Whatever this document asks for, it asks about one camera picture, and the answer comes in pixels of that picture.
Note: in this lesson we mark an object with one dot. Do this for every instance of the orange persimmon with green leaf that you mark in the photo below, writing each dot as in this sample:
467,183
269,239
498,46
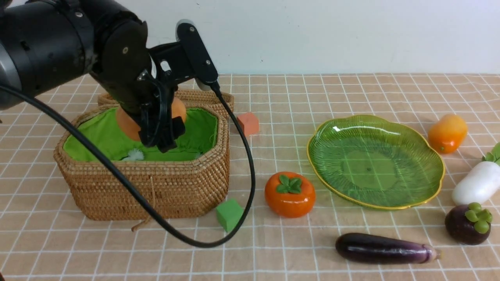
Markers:
289,194

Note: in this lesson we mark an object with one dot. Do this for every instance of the orange foam cube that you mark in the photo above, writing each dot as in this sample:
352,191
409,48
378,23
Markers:
249,123

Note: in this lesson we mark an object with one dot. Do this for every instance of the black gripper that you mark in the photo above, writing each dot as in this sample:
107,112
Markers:
122,55

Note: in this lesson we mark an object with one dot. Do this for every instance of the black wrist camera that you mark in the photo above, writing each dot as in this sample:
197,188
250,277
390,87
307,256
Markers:
195,54

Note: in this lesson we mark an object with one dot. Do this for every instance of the orange yellow mango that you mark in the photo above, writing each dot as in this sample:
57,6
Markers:
447,134

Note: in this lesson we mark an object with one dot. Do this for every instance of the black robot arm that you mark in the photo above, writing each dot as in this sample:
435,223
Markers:
46,43

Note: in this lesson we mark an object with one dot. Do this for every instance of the woven wicker basket green lining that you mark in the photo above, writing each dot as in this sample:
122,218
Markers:
185,182

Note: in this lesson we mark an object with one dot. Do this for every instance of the dark purple mangosteen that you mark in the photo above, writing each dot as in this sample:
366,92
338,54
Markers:
469,224

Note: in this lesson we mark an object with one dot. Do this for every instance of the woven wicker basket lid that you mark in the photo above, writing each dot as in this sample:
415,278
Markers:
190,98

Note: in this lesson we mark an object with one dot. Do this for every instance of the white radish with green leaves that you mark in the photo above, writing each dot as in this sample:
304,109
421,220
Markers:
482,182

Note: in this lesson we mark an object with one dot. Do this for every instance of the brown potato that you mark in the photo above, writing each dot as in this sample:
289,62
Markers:
129,127

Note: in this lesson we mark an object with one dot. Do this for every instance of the purple eggplant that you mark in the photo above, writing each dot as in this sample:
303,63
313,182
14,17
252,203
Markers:
376,249

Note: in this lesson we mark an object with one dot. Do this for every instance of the green foam cube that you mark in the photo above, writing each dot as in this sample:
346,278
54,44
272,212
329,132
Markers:
228,214

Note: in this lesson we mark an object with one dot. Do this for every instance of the green glass leaf plate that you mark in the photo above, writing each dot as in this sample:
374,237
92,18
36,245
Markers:
375,163

